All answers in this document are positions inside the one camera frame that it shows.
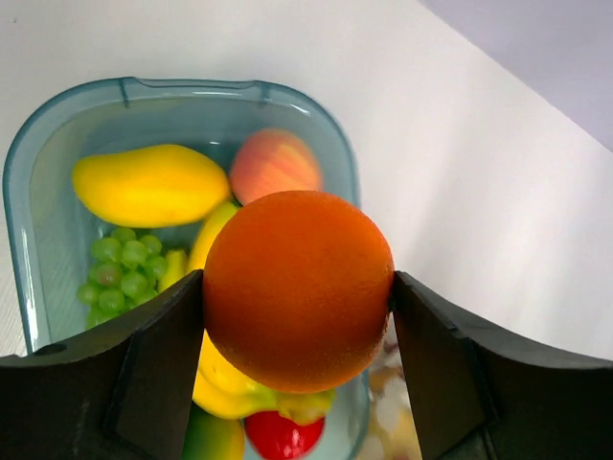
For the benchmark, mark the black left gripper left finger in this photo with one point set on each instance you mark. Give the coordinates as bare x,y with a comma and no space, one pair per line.
122,390

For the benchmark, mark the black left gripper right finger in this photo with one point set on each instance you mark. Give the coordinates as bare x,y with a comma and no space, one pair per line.
479,391

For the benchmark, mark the clear dotted zip bag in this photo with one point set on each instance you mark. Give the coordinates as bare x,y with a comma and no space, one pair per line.
391,434

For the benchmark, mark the orange fruit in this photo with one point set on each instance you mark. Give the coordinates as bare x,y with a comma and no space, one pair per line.
296,289

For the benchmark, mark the yellow banana bunch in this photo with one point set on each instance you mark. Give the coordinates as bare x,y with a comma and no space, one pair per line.
219,387

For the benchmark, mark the green grape bunch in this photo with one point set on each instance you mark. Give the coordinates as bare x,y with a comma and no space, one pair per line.
127,271

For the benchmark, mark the bright red apple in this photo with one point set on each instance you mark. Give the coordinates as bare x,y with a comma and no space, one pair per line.
277,438

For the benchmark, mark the teal plastic fruit basket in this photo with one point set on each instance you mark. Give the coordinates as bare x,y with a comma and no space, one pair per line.
51,232

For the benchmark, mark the yellow mango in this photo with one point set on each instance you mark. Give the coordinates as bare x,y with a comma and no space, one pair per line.
152,187

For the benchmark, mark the peach coloured fruit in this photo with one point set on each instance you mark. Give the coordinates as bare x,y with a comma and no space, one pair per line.
274,160

